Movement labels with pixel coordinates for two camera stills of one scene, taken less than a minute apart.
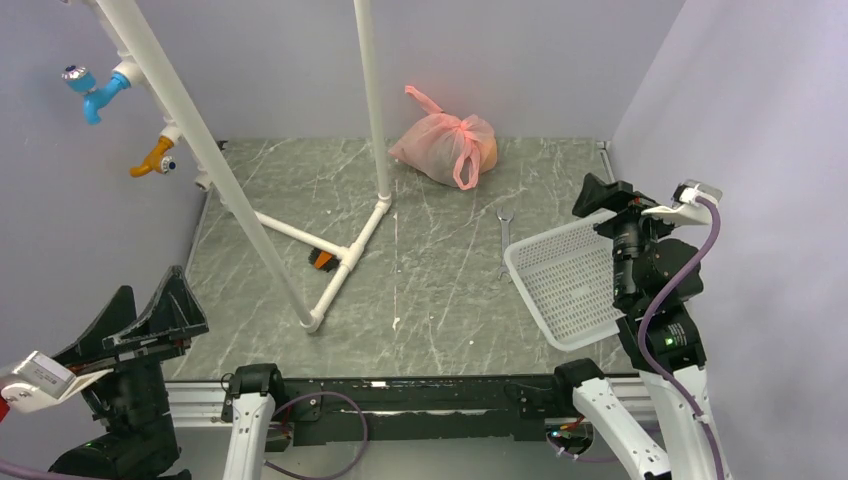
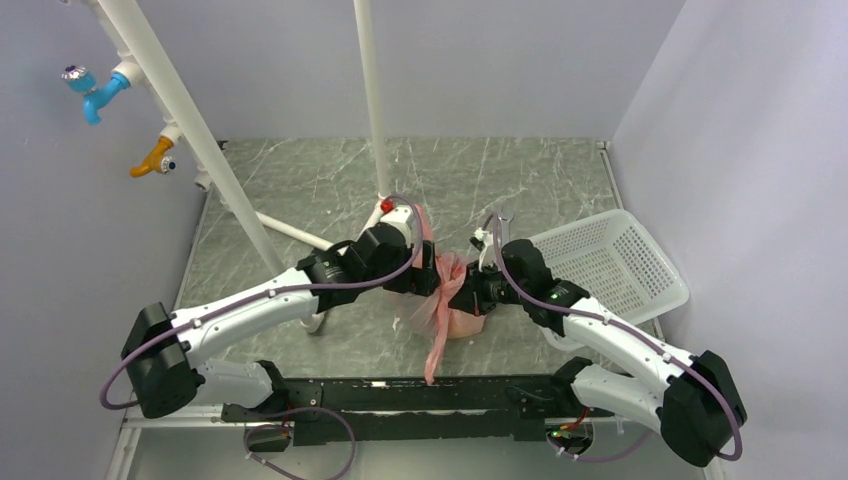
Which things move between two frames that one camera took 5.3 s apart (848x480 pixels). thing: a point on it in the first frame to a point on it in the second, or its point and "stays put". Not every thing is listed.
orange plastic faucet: (158, 161) stays put
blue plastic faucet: (81, 79) stays put
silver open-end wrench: (504, 214) stays put
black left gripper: (172, 316) to (419, 281)
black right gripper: (616, 195) to (471, 298)
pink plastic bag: (445, 149) to (435, 316)
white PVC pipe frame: (139, 65) stays put
